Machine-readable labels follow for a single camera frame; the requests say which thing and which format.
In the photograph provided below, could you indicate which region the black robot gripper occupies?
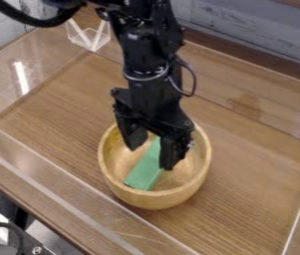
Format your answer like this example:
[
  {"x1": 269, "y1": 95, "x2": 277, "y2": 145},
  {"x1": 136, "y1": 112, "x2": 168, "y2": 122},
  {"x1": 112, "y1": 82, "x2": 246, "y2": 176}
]
[{"x1": 111, "y1": 68, "x2": 194, "y2": 170}]

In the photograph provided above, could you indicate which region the green rectangular block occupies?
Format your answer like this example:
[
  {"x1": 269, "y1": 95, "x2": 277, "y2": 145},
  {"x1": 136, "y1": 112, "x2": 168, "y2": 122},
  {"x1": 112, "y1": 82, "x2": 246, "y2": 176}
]
[{"x1": 123, "y1": 137, "x2": 162, "y2": 191}]

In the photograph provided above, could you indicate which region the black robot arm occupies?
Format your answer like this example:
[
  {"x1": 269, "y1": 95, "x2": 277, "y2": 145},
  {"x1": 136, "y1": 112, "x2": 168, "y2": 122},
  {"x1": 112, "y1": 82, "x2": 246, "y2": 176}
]
[{"x1": 43, "y1": 0, "x2": 194, "y2": 170}]

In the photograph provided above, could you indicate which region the brown wooden bowl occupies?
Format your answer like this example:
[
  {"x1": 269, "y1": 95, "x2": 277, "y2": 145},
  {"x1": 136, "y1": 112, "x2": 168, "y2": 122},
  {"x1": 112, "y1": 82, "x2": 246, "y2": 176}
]
[{"x1": 97, "y1": 125, "x2": 211, "y2": 210}]

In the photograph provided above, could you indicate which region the clear acrylic tray wall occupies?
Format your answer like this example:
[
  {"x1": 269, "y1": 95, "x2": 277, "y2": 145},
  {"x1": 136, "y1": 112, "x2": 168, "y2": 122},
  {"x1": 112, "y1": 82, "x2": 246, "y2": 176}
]
[{"x1": 0, "y1": 130, "x2": 190, "y2": 255}]

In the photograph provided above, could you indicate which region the clear acrylic corner bracket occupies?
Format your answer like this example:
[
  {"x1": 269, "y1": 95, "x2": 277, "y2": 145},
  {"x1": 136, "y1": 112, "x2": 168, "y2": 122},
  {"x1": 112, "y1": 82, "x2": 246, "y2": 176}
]
[{"x1": 65, "y1": 19, "x2": 111, "y2": 52}]

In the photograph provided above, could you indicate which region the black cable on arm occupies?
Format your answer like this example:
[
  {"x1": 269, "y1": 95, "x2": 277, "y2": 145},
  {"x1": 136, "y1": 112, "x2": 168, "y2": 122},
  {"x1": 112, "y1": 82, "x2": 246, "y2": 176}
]
[{"x1": 0, "y1": 0, "x2": 87, "y2": 29}]

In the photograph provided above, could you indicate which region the black cable lower left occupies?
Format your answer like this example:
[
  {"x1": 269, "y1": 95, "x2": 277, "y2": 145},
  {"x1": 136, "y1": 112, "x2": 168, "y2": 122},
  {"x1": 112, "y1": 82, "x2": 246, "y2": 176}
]
[{"x1": 0, "y1": 223, "x2": 27, "y2": 255}]

